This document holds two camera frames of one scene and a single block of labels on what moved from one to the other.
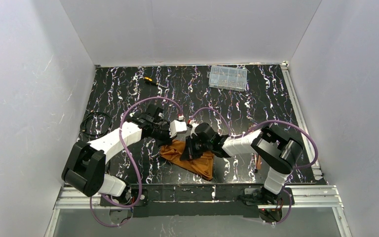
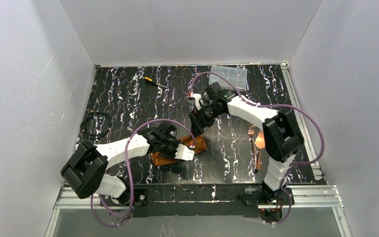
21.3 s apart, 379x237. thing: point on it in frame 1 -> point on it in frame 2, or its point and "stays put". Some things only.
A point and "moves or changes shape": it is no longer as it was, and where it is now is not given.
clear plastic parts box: x=227 y=78 stays put
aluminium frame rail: x=327 y=196 stays put
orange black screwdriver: x=149 y=80 stays put
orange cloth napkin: x=201 y=165 moves or changes shape
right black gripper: x=192 y=149 -> x=198 y=118
